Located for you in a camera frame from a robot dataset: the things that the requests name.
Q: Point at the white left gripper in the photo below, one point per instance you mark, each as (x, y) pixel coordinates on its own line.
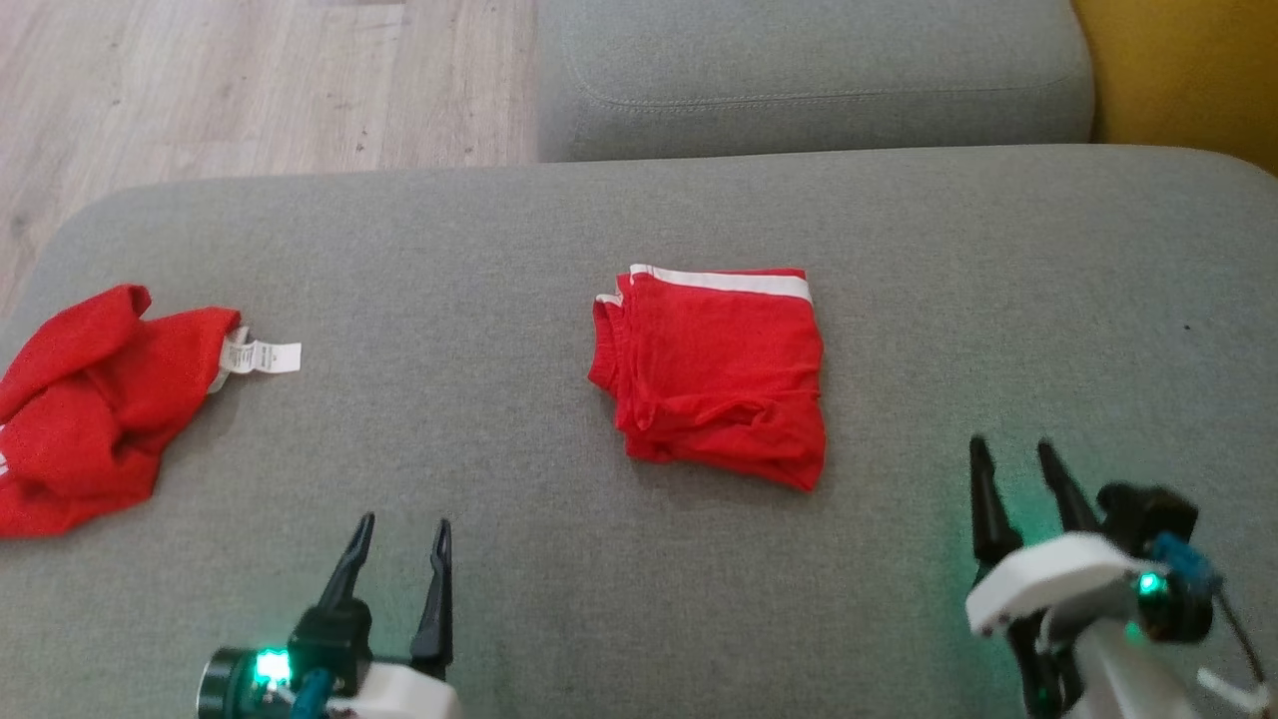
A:
(399, 699)

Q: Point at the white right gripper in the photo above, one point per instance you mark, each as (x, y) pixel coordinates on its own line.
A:
(1058, 579)

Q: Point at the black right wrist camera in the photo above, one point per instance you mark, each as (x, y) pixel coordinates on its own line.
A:
(1148, 514)

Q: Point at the yellow cushion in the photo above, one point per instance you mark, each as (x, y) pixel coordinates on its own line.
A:
(1198, 70)

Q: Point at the red shirt with white sleeves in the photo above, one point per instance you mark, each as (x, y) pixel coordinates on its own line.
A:
(90, 419)

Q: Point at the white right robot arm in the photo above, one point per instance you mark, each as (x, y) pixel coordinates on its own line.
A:
(1128, 674)

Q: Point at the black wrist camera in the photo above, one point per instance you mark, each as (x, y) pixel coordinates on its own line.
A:
(329, 644)
(1148, 514)

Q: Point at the large grey sofa seat cushion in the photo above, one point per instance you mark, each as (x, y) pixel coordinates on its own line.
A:
(699, 569)

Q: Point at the red garment white trim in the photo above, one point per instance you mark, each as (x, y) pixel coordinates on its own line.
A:
(719, 379)

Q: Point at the small grey sofa cushion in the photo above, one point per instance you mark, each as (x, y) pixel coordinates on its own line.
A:
(799, 60)

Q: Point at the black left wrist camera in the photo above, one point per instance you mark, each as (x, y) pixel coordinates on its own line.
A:
(329, 644)

